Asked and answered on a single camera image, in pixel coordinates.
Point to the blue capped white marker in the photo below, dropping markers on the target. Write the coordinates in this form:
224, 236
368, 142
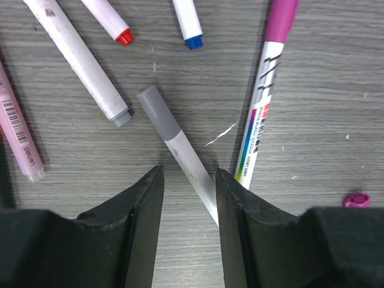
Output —
189, 23

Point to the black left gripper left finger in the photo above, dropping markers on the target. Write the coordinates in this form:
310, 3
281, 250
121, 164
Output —
111, 245

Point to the grey capped thin pen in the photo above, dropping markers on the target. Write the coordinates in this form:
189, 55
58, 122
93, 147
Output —
81, 60

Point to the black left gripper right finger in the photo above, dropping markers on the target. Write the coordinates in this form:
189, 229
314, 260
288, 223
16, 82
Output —
264, 246

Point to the grey capped white marker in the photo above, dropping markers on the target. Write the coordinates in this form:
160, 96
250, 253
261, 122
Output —
173, 136

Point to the pink barcode labelled pen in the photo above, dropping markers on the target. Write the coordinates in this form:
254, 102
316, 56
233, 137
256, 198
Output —
17, 133

